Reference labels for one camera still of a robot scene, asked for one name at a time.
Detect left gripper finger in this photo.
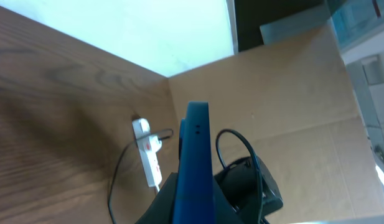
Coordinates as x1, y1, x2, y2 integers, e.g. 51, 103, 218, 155
134, 172, 245, 224

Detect blue Samsung Galaxy smartphone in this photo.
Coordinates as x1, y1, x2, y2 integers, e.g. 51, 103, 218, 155
172, 101, 215, 224

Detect black USB charging cable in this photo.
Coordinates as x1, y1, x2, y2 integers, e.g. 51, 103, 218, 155
107, 128, 174, 224

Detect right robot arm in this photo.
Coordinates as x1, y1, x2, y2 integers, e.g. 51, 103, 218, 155
214, 157, 283, 223

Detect white USB charger plug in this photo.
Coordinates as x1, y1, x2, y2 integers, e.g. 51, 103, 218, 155
143, 135, 162, 154

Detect white power strip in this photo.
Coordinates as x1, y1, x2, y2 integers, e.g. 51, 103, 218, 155
132, 118, 162, 188

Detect cardboard panel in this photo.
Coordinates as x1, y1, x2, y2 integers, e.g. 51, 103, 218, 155
169, 26, 384, 223

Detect black right camera cable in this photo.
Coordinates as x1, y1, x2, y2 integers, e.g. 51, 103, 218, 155
215, 129, 264, 224

